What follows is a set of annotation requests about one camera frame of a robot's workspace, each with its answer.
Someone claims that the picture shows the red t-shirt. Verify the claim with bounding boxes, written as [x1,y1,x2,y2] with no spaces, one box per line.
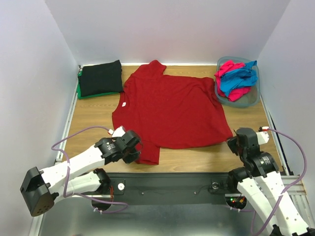
[112,60,232,165]

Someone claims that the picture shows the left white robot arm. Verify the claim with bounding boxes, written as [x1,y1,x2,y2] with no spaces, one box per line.
[20,127,141,217]

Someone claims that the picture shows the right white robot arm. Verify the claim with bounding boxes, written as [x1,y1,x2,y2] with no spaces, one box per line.
[226,126,315,236]

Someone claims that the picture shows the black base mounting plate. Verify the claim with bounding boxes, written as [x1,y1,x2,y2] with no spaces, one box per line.
[81,172,256,206]

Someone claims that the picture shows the blue t-shirt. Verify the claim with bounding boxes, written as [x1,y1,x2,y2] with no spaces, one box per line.
[220,60,258,96]

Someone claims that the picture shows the folded green t-shirt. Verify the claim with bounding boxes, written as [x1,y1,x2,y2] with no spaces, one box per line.
[76,69,120,100]

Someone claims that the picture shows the pink t-shirt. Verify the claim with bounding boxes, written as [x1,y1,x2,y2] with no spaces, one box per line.
[215,60,251,102]

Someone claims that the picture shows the folded black t-shirt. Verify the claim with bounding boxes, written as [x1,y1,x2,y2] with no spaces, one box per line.
[81,60,123,93]

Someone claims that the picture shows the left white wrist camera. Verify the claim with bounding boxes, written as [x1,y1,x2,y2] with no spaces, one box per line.
[108,126,126,138]

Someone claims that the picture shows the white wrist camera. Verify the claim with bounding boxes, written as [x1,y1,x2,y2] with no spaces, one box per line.
[108,126,126,138]
[256,126,270,145]

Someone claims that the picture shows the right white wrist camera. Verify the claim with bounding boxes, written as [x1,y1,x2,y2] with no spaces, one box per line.
[256,126,270,145]

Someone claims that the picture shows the aluminium frame rail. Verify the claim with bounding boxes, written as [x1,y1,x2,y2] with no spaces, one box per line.
[29,89,77,236]

